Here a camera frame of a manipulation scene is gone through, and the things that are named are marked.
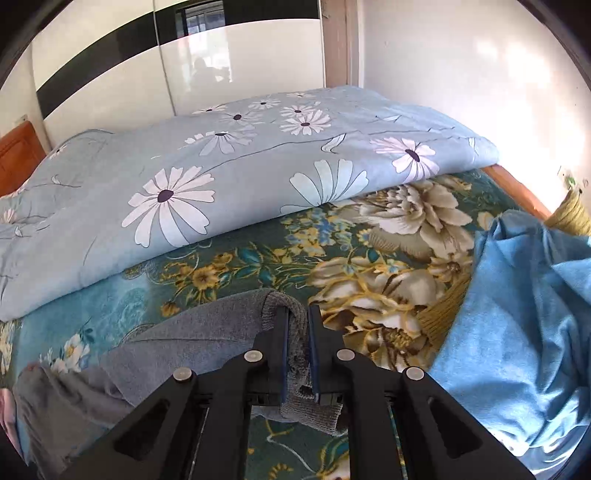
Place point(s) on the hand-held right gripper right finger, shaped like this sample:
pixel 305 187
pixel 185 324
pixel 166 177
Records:
pixel 315 355

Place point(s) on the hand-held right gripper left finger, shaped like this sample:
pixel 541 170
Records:
pixel 284 355

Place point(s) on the grey knit sweater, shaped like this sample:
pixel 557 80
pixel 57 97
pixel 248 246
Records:
pixel 194 337

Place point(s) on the teal floral bed sheet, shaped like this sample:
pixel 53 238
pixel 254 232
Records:
pixel 258 263

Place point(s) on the olive knit garment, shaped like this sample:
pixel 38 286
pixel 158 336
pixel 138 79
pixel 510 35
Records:
pixel 443 314

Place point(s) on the light blue daisy duvet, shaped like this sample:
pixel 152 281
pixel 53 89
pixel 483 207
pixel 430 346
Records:
pixel 231 184

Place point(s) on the light blue garment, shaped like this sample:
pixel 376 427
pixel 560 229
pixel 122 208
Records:
pixel 508 323

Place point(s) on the white wardrobe with black stripe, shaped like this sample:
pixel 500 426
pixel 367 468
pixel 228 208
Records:
pixel 115 69

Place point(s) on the orange wooden headboard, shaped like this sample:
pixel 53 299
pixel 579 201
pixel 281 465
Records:
pixel 18 152

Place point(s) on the wooden bed side rail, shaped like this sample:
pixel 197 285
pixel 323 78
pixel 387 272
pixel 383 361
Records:
pixel 517 189

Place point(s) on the wooden door frame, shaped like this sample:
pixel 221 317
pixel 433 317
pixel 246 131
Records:
pixel 341 41

